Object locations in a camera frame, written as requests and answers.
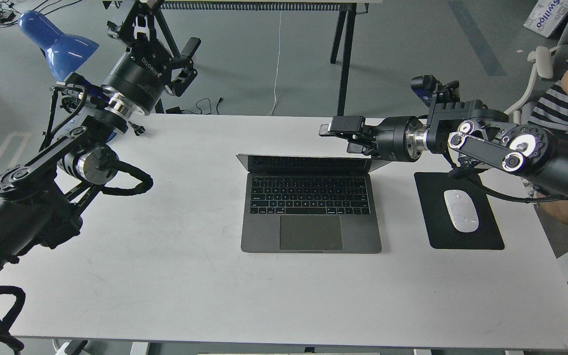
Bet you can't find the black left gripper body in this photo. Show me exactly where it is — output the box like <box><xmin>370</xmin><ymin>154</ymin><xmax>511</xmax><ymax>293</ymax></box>
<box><xmin>102</xmin><ymin>35</ymin><xmax>174</xmax><ymax>114</ymax></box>

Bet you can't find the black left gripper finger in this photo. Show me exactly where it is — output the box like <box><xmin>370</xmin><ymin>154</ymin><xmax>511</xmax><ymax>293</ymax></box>
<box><xmin>106</xmin><ymin>5</ymin><xmax>160</xmax><ymax>48</ymax></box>
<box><xmin>165</xmin><ymin>37</ymin><xmax>201</xmax><ymax>97</ymax></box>

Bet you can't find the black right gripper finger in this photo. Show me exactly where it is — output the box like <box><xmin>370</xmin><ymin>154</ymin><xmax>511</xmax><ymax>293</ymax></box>
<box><xmin>347</xmin><ymin>142</ymin><xmax>382</xmax><ymax>159</ymax></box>
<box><xmin>319</xmin><ymin>115</ymin><xmax>376</xmax><ymax>141</ymax></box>

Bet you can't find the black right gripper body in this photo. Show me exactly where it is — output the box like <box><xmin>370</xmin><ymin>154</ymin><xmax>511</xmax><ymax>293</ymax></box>
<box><xmin>363</xmin><ymin>116</ymin><xmax>424</xmax><ymax>163</ymax></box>

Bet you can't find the grey laptop computer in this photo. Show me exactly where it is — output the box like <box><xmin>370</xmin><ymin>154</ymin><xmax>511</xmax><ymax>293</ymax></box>
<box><xmin>237</xmin><ymin>154</ymin><xmax>387</xmax><ymax>254</ymax></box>

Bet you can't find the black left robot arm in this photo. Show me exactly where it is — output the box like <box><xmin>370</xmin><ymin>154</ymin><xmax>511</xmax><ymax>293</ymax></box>
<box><xmin>0</xmin><ymin>0</ymin><xmax>201</xmax><ymax>355</ymax></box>

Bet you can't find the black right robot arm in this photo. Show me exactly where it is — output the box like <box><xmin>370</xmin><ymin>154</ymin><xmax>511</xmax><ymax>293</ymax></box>
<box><xmin>319</xmin><ymin>75</ymin><xmax>568</xmax><ymax>202</ymax></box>

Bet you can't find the blue desk lamp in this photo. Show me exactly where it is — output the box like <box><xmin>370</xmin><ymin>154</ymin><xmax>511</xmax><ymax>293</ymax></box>
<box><xmin>18</xmin><ymin>11</ymin><xmax>132</xmax><ymax>143</ymax></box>

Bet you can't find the white computer mouse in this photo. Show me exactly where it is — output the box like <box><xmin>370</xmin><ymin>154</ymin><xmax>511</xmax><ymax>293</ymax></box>
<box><xmin>443</xmin><ymin>189</ymin><xmax>479</xmax><ymax>233</ymax></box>

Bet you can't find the black mouse pad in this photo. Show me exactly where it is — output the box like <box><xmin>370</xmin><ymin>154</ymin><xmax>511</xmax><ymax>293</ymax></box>
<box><xmin>413</xmin><ymin>172</ymin><xmax>505</xmax><ymax>250</ymax></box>

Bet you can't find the white cardboard box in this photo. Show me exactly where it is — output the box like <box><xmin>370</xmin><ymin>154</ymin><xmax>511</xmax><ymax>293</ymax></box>
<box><xmin>523</xmin><ymin>0</ymin><xmax>568</xmax><ymax>38</ymax></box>

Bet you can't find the black floor cable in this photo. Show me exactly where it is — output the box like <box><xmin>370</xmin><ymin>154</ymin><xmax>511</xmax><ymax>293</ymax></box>
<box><xmin>165</xmin><ymin>97</ymin><xmax>223</xmax><ymax>116</ymax></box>

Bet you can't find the white hanging cable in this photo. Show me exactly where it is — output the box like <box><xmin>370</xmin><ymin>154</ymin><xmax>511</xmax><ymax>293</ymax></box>
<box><xmin>267</xmin><ymin>11</ymin><xmax>283</xmax><ymax>117</ymax></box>

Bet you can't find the black background table frame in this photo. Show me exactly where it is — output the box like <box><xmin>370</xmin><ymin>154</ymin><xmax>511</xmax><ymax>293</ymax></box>
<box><xmin>102</xmin><ymin>0</ymin><xmax>369</xmax><ymax>118</ymax></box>

